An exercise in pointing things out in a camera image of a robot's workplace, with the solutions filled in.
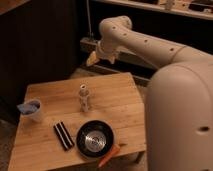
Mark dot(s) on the black bowl with metal inside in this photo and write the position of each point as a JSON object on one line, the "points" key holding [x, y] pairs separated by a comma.
{"points": [[94, 139]]}

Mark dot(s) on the metal pole with base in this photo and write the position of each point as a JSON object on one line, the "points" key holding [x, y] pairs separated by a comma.
{"points": [[91, 35]]}

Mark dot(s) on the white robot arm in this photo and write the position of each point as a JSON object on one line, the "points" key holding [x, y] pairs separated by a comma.
{"points": [[179, 98]]}

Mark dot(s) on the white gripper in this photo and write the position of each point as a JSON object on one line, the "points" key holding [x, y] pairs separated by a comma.
{"points": [[104, 52]]}

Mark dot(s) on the wooden shelf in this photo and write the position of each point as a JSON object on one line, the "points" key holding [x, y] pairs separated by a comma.
{"points": [[200, 9]]}

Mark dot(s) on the black striped rectangular block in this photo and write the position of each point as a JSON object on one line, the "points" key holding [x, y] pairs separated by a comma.
{"points": [[63, 136]]}

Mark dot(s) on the blue cloth in cup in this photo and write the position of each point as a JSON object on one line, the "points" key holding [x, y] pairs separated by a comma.
{"points": [[28, 108]]}

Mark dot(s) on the orange carrot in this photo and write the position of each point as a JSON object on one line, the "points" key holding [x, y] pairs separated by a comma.
{"points": [[111, 153]]}

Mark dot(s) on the wooden table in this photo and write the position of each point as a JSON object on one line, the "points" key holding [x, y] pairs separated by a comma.
{"points": [[113, 99]]}

